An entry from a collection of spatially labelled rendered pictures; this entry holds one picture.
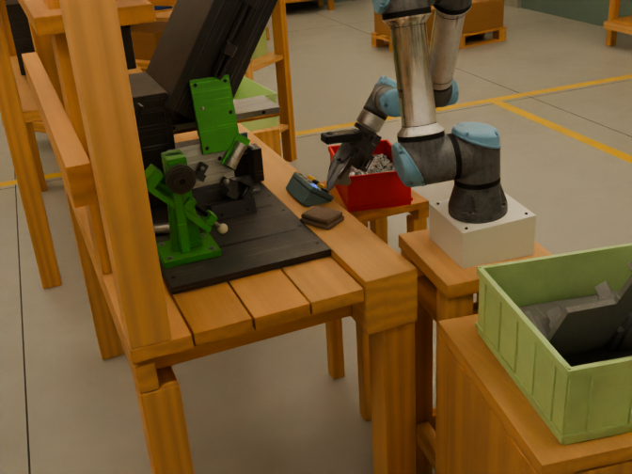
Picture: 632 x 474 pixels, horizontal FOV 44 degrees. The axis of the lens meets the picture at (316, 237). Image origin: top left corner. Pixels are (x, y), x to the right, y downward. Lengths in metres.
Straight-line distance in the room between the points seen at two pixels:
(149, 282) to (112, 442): 1.34
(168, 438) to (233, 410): 1.10
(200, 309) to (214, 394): 1.25
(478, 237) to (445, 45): 0.49
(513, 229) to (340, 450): 1.08
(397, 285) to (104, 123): 0.79
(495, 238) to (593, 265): 0.26
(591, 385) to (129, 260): 0.92
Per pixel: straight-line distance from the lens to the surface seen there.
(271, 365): 3.15
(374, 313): 1.88
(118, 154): 1.54
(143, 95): 2.26
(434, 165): 1.90
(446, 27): 2.01
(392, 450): 2.16
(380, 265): 1.90
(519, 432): 1.57
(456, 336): 1.83
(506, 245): 2.02
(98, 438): 2.95
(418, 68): 1.88
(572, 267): 1.87
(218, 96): 2.24
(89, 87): 1.50
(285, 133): 5.23
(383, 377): 2.01
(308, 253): 1.98
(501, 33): 8.75
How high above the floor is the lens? 1.78
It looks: 25 degrees down
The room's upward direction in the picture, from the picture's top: 4 degrees counter-clockwise
